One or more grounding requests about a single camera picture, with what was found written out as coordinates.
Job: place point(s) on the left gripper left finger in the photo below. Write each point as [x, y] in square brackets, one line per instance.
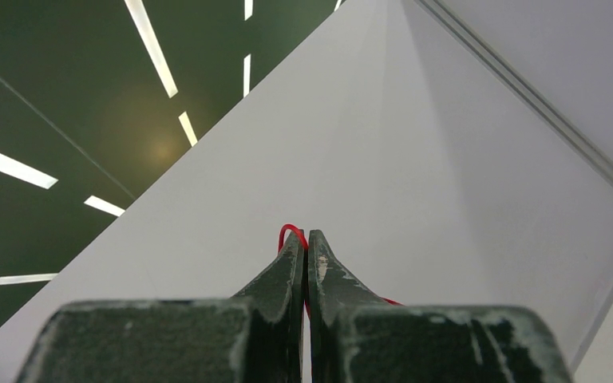
[256, 335]

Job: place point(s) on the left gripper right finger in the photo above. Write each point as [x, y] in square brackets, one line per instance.
[358, 336]

